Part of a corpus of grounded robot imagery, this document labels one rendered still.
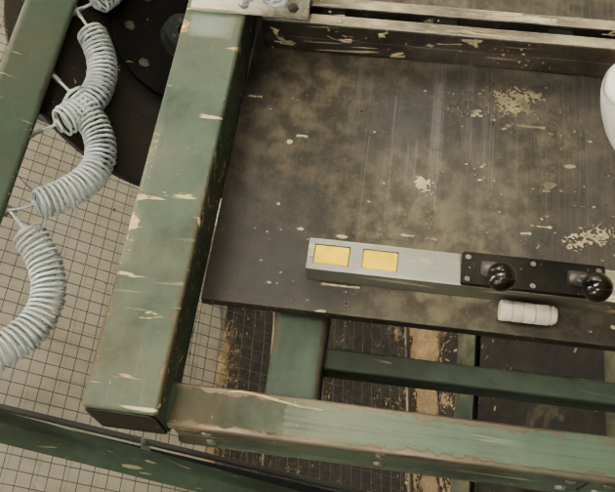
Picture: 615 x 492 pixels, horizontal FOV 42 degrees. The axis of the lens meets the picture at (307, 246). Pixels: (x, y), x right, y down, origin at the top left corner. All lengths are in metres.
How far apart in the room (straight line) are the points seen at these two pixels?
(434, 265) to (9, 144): 0.89
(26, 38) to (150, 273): 0.81
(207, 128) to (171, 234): 0.18
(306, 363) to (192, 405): 0.19
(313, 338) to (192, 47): 0.49
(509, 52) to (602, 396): 0.56
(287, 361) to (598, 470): 0.44
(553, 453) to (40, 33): 1.29
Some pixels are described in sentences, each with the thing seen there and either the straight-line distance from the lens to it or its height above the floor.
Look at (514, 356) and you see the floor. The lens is 3.43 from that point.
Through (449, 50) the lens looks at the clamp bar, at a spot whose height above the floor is 1.56.
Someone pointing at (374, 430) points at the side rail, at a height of 1.62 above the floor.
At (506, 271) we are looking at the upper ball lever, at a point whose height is 1.55.
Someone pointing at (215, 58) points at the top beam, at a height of 1.90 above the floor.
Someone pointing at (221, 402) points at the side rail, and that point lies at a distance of 1.07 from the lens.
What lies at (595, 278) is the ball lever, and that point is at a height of 1.46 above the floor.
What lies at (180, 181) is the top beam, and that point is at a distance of 1.15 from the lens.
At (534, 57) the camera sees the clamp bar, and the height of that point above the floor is 1.44.
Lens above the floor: 2.16
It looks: 23 degrees down
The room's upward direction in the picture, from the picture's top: 70 degrees counter-clockwise
